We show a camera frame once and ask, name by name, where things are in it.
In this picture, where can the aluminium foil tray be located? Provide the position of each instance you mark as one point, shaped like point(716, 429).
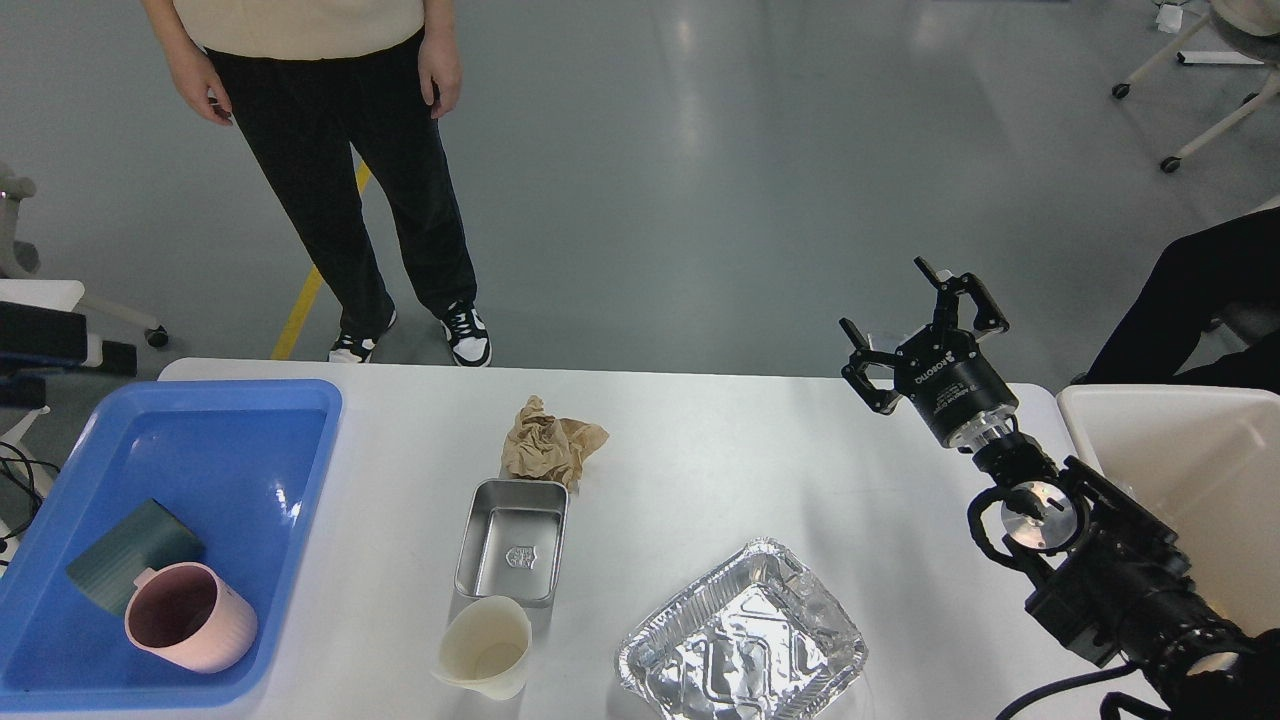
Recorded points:
point(759, 636)

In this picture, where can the pink ribbed mug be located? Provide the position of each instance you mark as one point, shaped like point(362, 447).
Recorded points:
point(187, 615)

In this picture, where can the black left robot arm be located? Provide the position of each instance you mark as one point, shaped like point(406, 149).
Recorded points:
point(38, 341)

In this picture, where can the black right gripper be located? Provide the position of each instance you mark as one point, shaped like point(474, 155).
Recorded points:
point(955, 385)

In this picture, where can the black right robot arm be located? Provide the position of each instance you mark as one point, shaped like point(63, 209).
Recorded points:
point(1109, 581)

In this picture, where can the steel rectangular container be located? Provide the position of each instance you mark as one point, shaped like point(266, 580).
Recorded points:
point(512, 542)

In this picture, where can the green ribbed cup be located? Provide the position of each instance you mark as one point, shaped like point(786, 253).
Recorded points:
point(151, 537)

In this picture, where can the crumpled brown paper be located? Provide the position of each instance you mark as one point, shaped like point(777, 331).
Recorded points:
point(541, 446)

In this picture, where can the white plastic bin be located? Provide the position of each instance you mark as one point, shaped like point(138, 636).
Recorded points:
point(1204, 460)

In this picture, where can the cream paper cup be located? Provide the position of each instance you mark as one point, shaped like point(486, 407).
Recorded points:
point(487, 649)

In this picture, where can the standing person beige top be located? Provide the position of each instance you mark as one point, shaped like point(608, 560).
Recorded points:
point(315, 86)

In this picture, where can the blue plastic tray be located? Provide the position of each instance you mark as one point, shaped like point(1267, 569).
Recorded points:
point(241, 463)

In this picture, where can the white side table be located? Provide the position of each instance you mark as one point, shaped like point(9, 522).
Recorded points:
point(55, 295)

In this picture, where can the seated person in black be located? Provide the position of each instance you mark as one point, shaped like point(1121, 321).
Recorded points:
point(1196, 276)

